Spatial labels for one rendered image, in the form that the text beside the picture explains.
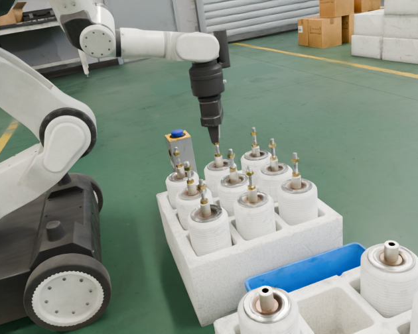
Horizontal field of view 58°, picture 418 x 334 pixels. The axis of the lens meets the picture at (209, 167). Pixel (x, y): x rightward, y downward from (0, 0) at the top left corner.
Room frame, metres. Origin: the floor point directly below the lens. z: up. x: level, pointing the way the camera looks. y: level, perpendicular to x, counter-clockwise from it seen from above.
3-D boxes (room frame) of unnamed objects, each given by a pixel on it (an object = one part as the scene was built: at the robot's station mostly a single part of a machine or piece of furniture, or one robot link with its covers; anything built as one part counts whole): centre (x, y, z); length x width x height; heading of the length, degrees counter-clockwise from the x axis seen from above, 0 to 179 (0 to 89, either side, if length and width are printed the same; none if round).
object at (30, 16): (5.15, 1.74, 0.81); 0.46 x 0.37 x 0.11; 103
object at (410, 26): (3.08, -1.85, 0.27); 0.39 x 0.39 x 0.18; 14
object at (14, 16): (5.16, 2.12, 0.87); 0.40 x 0.30 x 0.23; 89
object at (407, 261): (0.51, -0.28, 0.25); 0.08 x 0.08 x 0.01
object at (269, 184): (0.93, -0.18, 0.16); 0.10 x 0.10 x 0.18
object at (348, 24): (4.48, -1.86, 0.15); 0.30 x 0.24 x 0.30; 14
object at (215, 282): (0.90, -0.06, 0.09); 0.39 x 0.39 x 0.18; 14
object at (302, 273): (0.65, -0.19, 0.06); 0.30 x 0.11 x 0.12; 103
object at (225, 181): (0.90, -0.06, 0.25); 0.08 x 0.08 x 0.01
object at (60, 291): (0.74, 0.39, 0.10); 0.20 x 0.05 x 0.20; 103
